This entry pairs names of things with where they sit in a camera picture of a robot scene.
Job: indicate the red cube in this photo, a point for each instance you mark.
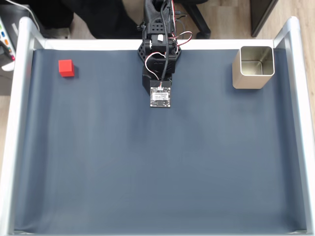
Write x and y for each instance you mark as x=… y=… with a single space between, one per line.
x=66 y=67

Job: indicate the square metal container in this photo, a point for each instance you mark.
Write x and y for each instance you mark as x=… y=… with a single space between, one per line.
x=246 y=81

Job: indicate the black office chair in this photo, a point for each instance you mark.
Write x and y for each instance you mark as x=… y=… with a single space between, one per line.
x=199 y=22

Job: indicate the person's leg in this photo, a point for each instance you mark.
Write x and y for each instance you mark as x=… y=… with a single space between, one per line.
x=98 y=17

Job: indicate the blue-grey table mat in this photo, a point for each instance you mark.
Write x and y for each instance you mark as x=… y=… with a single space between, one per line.
x=147 y=159

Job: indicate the white device coloured labels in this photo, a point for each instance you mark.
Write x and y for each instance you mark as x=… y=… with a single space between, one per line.
x=6 y=41

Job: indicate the dark grey box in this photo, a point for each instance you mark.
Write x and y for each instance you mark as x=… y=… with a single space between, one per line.
x=9 y=12

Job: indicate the camera circuit board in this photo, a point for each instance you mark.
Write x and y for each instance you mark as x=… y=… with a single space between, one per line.
x=160 y=97

